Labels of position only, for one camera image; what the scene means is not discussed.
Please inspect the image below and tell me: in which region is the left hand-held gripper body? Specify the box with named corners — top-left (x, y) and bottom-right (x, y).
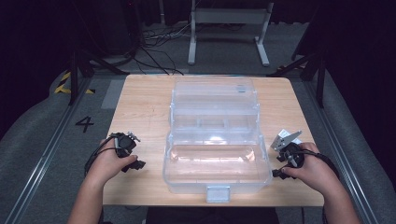
top-left (110, 132), bottom-right (141, 158)

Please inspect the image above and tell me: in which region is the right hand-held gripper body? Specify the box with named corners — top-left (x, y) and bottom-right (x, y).
top-left (270, 130), bottom-right (306, 169)

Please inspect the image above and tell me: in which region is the transparent plastic storage box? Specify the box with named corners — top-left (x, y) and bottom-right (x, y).
top-left (162, 77), bottom-right (274, 204)

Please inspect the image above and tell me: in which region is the person's right hand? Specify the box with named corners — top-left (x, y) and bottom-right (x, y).
top-left (281, 142), bottom-right (344, 197)

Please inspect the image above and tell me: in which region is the person's left hand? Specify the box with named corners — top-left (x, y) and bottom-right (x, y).
top-left (85, 138), bottom-right (138, 188)

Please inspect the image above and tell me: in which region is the grey floor tape patch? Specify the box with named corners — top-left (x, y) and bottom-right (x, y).
top-left (100, 78), bottom-right (126, 110)

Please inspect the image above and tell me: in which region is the black metal stand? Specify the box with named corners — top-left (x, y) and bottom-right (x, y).
top-left (68, 46), bottom-right (130, 106)
top-left (267, 50), bottom-right (327, 109)

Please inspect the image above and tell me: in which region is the yellow black floor tape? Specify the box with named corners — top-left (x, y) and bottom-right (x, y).
top-left (54, 71), bottom-right (96, 95)

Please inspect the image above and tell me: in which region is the right hand-held gripper cable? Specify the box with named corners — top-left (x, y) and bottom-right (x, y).
top-left (297, 148), bottom-right (341, 179)

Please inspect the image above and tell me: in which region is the metal floor rail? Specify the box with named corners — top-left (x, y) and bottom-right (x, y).
top-left (4, 77), bottom-right (92, 224)
top-left (303, 79), bottom-right (379, 224)

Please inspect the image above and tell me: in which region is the bundle of floor cables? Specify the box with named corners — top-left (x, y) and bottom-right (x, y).
top-left (130, 21), bottom-right (195, 77)

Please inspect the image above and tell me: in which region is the white metal stand frame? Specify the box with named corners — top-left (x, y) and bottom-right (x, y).
top-left (187, 0), bottom-right (275, 67)

